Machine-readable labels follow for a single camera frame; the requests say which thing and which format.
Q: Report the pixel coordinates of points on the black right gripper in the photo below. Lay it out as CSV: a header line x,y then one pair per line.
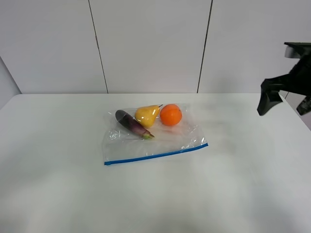
x,y
297,81

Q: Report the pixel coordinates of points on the clear zip bag blue zipper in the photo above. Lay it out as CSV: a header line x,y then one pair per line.
x,y
123,143

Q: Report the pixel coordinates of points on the orange fruit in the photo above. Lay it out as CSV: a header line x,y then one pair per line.
x,y
170,115

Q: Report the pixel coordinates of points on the yellow pear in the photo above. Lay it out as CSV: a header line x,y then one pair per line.
x,y
146,116

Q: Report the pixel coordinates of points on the purple eggplant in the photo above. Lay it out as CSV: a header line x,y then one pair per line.
x,y
132,123

